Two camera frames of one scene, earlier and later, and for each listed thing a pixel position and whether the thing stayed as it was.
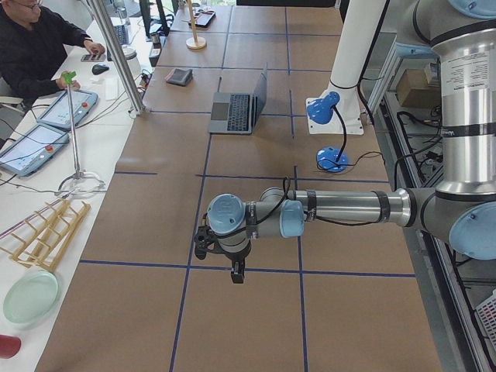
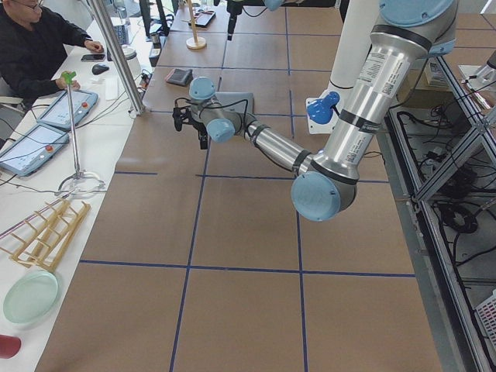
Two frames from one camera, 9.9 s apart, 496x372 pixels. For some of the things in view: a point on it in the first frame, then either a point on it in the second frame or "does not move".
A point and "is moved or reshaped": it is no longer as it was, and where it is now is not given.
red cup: (9, 346) does not move
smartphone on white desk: (93, 58) does not move
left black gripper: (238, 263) -> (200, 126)
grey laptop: (236, 113) is moved or reshaped
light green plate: (32, 298) does not move
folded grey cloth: (180, 77) does not move
